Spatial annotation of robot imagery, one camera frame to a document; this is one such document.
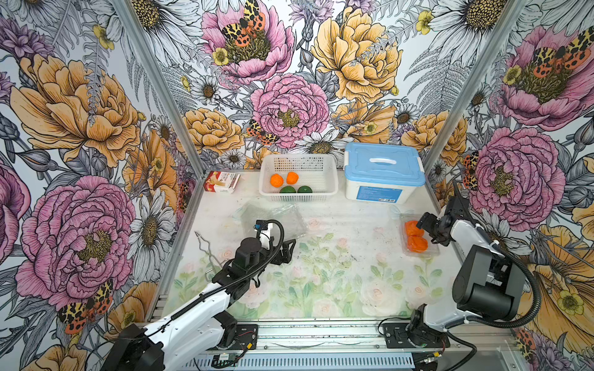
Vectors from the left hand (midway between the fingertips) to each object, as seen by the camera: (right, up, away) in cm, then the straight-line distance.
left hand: (283, 245), depth 83 cm
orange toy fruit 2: (+1, +26, +30) cm, 39 cm away
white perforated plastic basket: (+15, +29, +37) cm, 49 cm away
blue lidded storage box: (+40, +27, +14) cm, 50 cm away
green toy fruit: (0, +20, +25) cm, 32 cm away
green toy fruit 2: (+8, +20, +23) cm, 32 cm away
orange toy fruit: (-6, +24, +29) cm, 38 cm away
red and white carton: (-32, +24, +30) cm, 50 cm away
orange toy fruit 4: (+50, -1, +7) cm, 51 cm away
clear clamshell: (+56, -2, +6) cm, 56 cm away
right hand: (+54, +4, +8) cm, 55 cm away
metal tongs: (-33, -3, +12) cm, 35 cm away
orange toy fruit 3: (+50, +4, +11) cm, 51 cm away
